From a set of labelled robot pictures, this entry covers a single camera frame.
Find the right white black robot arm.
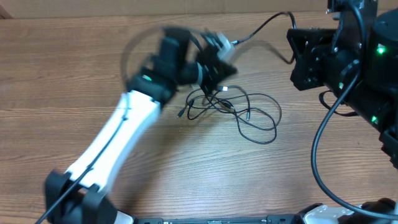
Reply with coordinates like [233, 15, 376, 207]
[287, 1, 397, 165]

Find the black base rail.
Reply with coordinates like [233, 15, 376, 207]
[133, 214, 304, 224]

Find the black USB cable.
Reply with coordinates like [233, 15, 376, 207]
[198, 84, 283, 145]

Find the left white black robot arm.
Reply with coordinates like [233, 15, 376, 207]
[40, 27, 237, 223]

